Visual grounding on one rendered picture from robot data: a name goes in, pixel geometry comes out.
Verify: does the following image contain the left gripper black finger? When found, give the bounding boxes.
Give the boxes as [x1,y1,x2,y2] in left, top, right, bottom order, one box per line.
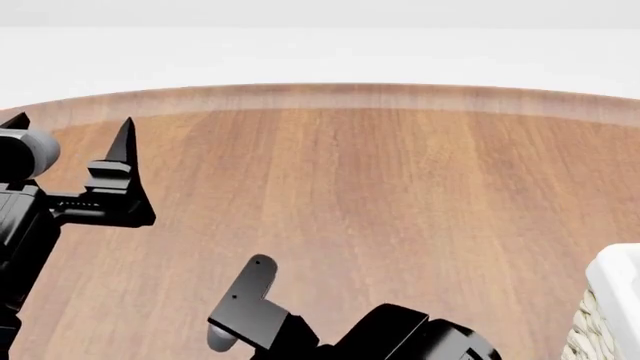
[83,116,157,228]
[0,111,32,132]

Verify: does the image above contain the wicker basket with white liner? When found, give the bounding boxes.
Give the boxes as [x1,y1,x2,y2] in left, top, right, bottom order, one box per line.
[560,242,640,360]

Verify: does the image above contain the grey cylindrical wrist camera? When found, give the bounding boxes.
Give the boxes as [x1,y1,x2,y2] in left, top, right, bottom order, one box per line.
[206,324,238,354]
[0,126,62,182]

